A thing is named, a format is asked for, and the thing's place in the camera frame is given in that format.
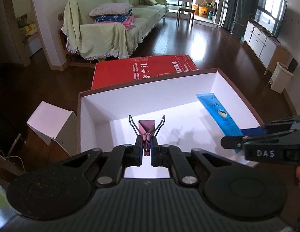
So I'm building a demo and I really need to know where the blue cream tube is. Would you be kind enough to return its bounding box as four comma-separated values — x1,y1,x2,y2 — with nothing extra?
196,92,244,154

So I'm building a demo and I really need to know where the pink binder clip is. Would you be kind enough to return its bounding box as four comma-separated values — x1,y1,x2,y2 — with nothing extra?
128,115,166,156

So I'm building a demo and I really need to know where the brown white storage box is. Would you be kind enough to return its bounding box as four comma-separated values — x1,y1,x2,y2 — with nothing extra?
77,69,263,163

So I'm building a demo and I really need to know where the white trash bin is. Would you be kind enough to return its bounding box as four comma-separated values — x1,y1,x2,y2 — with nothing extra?
269,62,293,93

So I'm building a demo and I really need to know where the red cardboard mat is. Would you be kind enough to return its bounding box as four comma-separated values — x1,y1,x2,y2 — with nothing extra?
92,55,198,89

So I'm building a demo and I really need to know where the white tv cabinet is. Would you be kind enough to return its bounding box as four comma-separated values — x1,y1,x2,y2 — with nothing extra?
244,21,292,74

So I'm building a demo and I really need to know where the green covered sofa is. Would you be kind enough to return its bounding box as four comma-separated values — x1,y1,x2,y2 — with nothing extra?
61,0,169,60

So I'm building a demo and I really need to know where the yellow bucket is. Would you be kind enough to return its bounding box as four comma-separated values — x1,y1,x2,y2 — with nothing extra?
199,6,208,17

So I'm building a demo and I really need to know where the flat screen television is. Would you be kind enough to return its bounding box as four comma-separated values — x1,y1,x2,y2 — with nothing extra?
253,0,288,37

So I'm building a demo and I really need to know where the pink folded blanket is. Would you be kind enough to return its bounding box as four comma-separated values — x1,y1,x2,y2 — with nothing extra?
94,14,136,31

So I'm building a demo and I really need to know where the blue folded blanket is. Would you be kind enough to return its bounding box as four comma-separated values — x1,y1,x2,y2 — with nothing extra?
94,9,132,23

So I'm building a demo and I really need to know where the wooden chair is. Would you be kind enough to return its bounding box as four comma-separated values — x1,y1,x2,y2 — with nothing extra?
177,0,195,26

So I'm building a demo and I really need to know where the grey white pillow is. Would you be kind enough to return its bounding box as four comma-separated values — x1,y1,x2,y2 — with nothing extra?
89,3,134,17

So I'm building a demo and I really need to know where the green cushion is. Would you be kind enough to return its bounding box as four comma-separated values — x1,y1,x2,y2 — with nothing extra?
139,0,157,6

